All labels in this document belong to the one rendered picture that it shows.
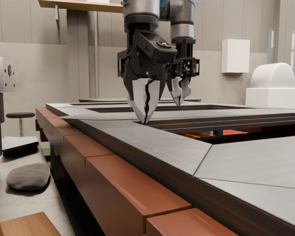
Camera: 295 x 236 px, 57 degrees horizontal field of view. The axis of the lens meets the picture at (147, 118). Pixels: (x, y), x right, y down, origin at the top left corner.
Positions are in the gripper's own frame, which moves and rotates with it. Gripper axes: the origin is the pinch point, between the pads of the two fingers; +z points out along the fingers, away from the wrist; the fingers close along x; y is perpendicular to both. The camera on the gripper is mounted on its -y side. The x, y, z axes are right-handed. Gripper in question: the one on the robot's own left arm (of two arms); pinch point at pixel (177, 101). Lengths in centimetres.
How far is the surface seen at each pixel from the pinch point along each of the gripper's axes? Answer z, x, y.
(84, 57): -52, 45, -344
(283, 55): -69, 403, -280
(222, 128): 4.9, -5.0, 28.5
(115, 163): 4, -39, 50
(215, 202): 3, -37, 65
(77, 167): 7, -41, 40
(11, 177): 17, -51, 9
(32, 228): 14, -48, 42
